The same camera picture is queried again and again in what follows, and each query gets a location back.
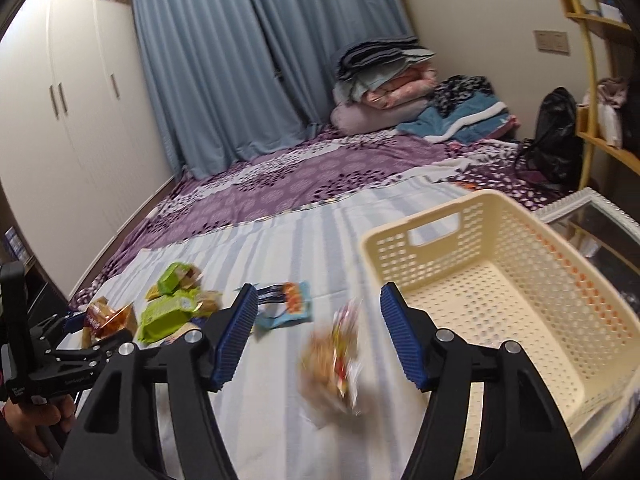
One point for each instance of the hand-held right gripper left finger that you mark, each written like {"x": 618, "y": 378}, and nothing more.
{"x": 234, "y": 340}

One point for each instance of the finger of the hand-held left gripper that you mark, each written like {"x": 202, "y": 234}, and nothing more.
{"x": 100, "y": 351}
{"x": 75, "y": 320}

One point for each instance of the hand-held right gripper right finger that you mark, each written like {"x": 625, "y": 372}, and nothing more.
{"x": 404, "y": 340}

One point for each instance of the brown snack packet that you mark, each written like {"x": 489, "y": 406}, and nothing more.
{"x": 107, "y": 320}

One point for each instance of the clear round biscuit packet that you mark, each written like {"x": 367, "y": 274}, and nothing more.
{"x": 209, "y": 302}

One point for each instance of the light blue snack packet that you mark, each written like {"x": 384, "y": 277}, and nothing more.
{"x": 285, "y": 317}

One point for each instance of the large green snack packet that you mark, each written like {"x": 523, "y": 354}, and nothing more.
{"x": 162, "y": 320}

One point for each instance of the clear red yellow snack packet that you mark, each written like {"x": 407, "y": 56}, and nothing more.
{"x": 332, "y": 360}

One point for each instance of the small green snack packet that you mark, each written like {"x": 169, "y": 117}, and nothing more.
{"x": 170, "y": 280}

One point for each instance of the cream perforated plastic basket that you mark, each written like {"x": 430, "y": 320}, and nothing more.
{"x": 500, "y": 310}

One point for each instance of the person's left hand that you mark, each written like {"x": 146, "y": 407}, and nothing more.
{"x": 30, "y": 422}

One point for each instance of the blue white striped sheet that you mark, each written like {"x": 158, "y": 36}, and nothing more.
{"x": 310, "y": 250}

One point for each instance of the purple floral bedsheet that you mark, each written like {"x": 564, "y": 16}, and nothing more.
{"x": 300, "y": 180}

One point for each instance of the white wardrobe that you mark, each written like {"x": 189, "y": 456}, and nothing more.
{"x": 75, "y": 110}

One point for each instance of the blue fleece garment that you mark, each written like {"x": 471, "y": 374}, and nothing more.
{"x": 450, "y": 122}

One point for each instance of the pink folded quilt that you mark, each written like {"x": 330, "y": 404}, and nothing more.
{"x": 405, "y": 87}

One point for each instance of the black white patterned cloth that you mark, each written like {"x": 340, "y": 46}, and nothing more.
{"x": 465, "y": 92}

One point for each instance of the grey folded cloth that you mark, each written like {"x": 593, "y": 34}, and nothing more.
{"x": 355, "y": 87}

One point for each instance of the black backpack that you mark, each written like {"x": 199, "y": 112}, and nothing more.
{"x": 555, "y": 130}

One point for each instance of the blue curtain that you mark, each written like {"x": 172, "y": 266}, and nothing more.
{"x": 200, "y": 60}
{"x": 325, "y": 10}

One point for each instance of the dark striped folded blanket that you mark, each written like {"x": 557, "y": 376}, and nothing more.
{"x": 380, "y": 55}

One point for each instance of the white paper packet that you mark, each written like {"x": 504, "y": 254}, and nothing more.
{"x": 607, "y": 125}

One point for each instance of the pink cloth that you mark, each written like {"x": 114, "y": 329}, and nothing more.
{"x": 612, "y": 91}

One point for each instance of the bamboo shelf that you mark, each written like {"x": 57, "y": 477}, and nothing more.
{"x": 593, "y": 67}

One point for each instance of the small white box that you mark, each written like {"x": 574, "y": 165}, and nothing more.
{"x": 611, "y": 10}

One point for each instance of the wall socket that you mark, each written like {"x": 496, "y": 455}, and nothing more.
{"x": 560, "y": 42}
{"x": 542, "y": 42}

